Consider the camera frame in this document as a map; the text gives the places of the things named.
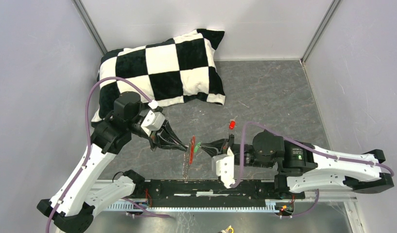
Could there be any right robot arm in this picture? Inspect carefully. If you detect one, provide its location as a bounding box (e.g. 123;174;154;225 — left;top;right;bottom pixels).
201;131;394;198

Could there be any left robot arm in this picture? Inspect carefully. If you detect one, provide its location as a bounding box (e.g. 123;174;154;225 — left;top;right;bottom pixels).
37;92;188;233

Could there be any yellow carabiner with keys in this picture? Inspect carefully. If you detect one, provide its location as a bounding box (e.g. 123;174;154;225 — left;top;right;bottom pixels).
218;225;234;233

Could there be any black white checkered pillow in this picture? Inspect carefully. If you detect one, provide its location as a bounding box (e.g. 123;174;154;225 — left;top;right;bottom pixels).
91;29;226;124

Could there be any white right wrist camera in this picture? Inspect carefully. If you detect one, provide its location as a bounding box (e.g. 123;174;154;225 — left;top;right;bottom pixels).
211;148;235;189

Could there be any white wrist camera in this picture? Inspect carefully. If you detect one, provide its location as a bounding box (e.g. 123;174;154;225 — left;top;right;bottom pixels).
211;148;235;189
141;110;165;137

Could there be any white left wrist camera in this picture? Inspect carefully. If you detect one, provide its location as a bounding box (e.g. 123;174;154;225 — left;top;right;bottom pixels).
141;110;165;137

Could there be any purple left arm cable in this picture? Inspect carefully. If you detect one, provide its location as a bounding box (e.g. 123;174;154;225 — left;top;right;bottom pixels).
45;76;158;233

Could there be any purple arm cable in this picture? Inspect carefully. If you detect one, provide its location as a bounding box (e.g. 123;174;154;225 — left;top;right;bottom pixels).
229;121;395;189
45;76;158;233

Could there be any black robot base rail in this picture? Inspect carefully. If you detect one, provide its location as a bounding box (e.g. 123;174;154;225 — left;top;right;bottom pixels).
123;170;305;208

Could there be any grey slotted cable duct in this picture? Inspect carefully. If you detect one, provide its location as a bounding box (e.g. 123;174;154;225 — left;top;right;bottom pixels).
104;200;281;213

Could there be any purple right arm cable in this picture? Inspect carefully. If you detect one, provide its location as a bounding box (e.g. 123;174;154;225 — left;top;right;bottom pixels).
229;121;395;189

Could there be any aluminium corner post left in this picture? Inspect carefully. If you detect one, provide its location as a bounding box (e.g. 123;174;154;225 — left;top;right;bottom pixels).
72;0;107;55

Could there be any aluminium corner post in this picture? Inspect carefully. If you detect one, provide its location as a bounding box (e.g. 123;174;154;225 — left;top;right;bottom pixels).
72;0;107;55
300;0;342;66

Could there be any aluminium corner post right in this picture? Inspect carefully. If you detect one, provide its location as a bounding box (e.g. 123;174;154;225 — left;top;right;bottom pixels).
300;0;342;66

